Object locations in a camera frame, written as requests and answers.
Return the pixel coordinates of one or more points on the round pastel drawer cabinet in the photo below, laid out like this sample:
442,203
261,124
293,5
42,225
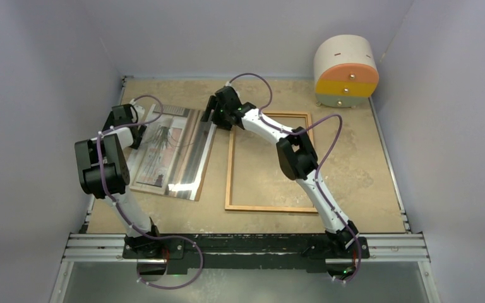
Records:
345,73

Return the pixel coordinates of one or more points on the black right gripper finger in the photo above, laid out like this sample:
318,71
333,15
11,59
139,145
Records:
206,114
212,102

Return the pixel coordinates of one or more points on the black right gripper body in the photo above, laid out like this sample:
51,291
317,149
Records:
220,117

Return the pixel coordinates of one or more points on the brown frame backing board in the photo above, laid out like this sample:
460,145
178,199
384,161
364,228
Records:
200,184

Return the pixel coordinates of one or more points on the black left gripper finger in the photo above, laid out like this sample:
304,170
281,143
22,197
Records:
136,141
141,131

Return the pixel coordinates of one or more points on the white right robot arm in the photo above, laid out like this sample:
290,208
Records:
297,157

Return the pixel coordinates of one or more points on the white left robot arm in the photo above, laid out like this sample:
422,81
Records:
103,172

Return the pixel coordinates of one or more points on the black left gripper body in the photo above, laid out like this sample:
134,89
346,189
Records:
110,124

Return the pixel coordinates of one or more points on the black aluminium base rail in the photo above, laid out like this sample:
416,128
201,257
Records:
309,252

